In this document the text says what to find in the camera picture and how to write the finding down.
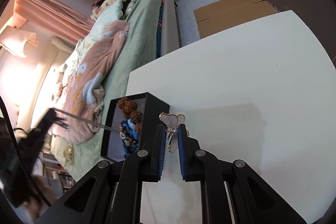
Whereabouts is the gold butterfly brooch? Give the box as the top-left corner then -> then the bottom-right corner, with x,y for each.
159,113 -> 186,153

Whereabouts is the brown rudraksha bead bracelet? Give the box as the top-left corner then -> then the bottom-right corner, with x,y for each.
117,97 -> 144,132

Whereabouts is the silver chain blue pendant necklace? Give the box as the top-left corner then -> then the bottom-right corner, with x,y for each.
52,107 -> 121,133

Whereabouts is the black jewelry box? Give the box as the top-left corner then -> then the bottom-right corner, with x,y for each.
100,93 -> 170,162

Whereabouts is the pink duck blanket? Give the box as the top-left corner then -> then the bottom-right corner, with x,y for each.
52,20 -> 129,144

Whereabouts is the green bed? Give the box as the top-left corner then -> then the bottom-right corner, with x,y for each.
49,0 -> 182,183

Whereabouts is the flattened brown cardboard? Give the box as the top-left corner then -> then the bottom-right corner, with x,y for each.
194,0 -> 278,39

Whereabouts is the pink curtain left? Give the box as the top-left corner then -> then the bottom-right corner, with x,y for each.
14,0 -> 94,44

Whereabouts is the light green pillow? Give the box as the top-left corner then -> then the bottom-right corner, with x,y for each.
87,0 -> 127,39

